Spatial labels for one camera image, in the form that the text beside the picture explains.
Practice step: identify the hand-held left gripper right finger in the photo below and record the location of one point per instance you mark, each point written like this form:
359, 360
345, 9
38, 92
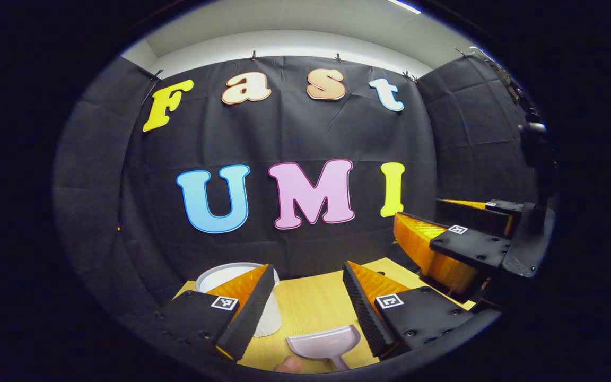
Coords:
366, 313

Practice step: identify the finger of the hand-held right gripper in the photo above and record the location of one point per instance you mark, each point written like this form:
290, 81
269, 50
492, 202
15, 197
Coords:
470, 246
470, 215

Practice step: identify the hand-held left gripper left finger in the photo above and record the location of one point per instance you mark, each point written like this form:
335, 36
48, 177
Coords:
252, 313

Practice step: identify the white ribbed garbage bin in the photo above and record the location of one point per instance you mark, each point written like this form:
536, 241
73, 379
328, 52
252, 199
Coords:
220, 276

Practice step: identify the small pale pink dustpan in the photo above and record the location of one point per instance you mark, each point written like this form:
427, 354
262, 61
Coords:
324, 339

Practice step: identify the wooden desktop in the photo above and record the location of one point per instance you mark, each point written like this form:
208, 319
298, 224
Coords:
311, 302

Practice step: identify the row of black cloth clips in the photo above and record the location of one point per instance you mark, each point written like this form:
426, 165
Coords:
253, 54

